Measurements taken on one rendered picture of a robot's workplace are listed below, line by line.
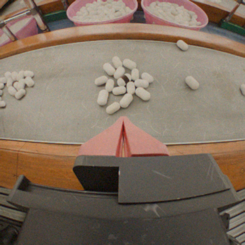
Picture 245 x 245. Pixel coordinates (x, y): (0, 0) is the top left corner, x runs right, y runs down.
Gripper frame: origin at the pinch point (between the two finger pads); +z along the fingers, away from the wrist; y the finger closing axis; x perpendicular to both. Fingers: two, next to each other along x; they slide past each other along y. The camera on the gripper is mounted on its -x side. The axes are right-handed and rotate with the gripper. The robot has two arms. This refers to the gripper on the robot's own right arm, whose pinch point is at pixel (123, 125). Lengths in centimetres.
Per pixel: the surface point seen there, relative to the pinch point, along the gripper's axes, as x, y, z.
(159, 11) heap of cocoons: -22, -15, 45
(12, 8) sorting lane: -43, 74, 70
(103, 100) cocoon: 2.8, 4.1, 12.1
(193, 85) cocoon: 0.0, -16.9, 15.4
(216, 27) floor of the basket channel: -23, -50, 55
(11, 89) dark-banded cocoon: -0.3, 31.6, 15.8
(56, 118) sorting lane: 6.5, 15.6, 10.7
